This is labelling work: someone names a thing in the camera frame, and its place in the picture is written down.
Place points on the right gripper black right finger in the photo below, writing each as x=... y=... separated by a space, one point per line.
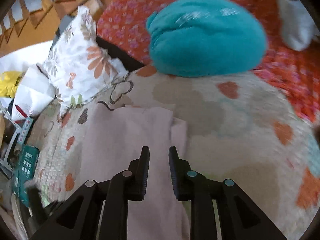
x=218 y=209

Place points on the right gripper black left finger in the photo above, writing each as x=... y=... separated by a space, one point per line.
x=99 y=210

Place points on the pale pink embroidered garment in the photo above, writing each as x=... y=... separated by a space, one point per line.
x=113 y=139

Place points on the teal cardboard box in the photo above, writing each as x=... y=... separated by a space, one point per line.
x=24 y=171

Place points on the patchwork heart quilt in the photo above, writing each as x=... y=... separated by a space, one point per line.
x=238 y=127

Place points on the yellow plastic bag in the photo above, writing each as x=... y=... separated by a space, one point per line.
x=9 y=82

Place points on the white floral pillow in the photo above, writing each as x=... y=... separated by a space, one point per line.
x=77 y=67

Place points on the teal plush towel bundle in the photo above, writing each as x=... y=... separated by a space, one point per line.
x=194 y=38

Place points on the grey cloth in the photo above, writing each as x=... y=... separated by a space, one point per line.
x=298 y=29

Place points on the wooden stair railing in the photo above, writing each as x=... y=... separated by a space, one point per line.
x=29 y=22

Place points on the red floral blanket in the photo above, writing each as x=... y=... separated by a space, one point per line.
x=295 y=73

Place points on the white plastic bag red handles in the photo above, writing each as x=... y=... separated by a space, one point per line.
x=34 y=93

